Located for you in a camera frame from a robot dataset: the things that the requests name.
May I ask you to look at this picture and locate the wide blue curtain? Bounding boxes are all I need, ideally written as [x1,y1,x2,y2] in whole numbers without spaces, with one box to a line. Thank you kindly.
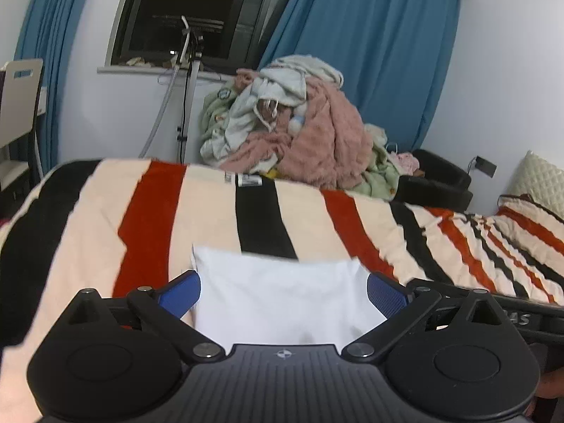
[258,0,463,195]

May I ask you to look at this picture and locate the white hooded garment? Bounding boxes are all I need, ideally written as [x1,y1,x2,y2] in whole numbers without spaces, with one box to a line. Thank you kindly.
[225,55,344,151]

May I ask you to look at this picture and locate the small white bottle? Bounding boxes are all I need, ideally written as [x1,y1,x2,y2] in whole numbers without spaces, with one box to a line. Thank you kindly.
[225,172,264,188]

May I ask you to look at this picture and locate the dark window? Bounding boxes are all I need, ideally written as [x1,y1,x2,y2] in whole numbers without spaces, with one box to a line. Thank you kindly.
[106,0,305,71]

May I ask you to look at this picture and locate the white cloth garment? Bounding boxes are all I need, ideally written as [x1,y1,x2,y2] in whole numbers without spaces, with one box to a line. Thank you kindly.
[191,244,388,347]

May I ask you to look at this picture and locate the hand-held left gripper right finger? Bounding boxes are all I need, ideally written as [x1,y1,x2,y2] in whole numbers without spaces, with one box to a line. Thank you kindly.
[341,273,507,359]

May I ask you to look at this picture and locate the cream quilted pillow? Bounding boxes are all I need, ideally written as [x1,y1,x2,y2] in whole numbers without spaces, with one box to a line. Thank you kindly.
[498,150,564,223]

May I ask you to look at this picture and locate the striped cream red black blanket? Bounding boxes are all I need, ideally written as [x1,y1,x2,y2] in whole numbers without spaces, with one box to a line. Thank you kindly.
[0,159,564,423]

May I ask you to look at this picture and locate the white chair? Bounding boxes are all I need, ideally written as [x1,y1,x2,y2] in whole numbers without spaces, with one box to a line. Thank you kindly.
[0,58,45,195]

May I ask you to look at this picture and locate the black chair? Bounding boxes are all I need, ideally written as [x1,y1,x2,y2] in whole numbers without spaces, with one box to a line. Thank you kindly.
[392,149,473,212]

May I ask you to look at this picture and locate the small pink garment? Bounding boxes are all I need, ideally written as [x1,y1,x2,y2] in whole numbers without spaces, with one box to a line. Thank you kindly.
[397,152,421,174]

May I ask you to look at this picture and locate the tripod stand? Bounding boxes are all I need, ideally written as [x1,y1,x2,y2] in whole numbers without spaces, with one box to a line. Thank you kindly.
[139,14,225,166]

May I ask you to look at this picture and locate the pile of clothes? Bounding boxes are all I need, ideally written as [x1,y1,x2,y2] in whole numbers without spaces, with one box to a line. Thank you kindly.
[198,87,401,203]

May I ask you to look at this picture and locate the narrow blue curtain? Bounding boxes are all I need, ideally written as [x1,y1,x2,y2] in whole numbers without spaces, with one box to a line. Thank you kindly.
[13,0,100,172]

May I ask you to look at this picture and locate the pink fluffy blanket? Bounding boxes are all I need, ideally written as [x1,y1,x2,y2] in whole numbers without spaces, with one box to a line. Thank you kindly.
[227,68,375,190]

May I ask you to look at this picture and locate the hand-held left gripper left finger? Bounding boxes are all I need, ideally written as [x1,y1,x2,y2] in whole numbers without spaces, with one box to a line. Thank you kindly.
[66,270,225,360]

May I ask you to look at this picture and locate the black wall socket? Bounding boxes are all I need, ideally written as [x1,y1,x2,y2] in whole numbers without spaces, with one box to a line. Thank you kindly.
[469,155,498,179]

